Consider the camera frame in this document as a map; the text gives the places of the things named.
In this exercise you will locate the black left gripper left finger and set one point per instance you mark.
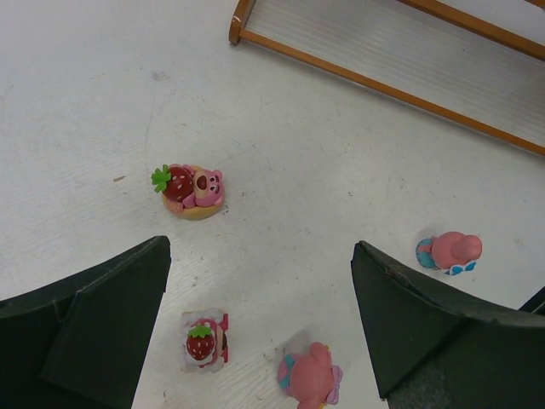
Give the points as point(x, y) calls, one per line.
point(81, 342)

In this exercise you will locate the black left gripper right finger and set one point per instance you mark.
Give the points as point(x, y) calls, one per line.
point(433, 346)

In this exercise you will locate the orange wooden tiered shelf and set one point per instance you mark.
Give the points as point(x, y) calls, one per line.
point(479, 64)

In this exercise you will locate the pink pig bow toy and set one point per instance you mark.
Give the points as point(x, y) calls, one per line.
point(312, 379)

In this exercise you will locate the strawberry cake slice toy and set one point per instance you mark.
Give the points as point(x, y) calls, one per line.
point(204, 336)

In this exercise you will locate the strawberry bear donut toy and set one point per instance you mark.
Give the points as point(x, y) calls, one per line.
point(189, 191)

